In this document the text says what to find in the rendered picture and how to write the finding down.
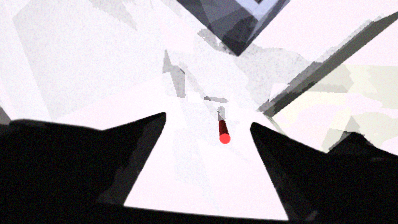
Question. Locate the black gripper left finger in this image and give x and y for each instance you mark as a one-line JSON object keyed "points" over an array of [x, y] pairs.
{"points": [[115, 156]]}

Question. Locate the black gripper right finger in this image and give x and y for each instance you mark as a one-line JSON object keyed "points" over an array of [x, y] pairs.
{"points": [[306, 180]]}

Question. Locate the dark red peg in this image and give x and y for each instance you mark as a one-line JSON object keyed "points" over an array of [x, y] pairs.
{"points": [[223, 132]]}

